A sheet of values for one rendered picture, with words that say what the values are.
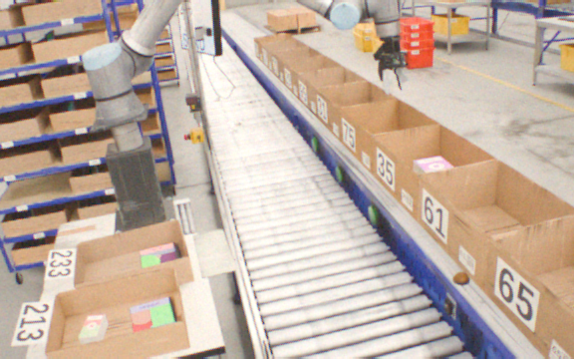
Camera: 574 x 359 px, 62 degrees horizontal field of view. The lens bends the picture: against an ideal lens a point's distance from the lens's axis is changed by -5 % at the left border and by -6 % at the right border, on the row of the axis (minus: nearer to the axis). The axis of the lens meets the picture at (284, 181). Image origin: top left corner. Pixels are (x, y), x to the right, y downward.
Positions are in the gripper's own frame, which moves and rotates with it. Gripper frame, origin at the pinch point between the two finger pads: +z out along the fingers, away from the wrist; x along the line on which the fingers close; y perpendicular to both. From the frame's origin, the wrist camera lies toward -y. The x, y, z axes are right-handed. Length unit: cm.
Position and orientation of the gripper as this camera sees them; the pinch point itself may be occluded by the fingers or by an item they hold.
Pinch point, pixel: (393, 89)
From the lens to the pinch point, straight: 193.7
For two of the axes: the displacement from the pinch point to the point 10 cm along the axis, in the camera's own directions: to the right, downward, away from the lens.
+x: 9.2, -3.1, 2.5
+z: 2.0, 9.1, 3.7
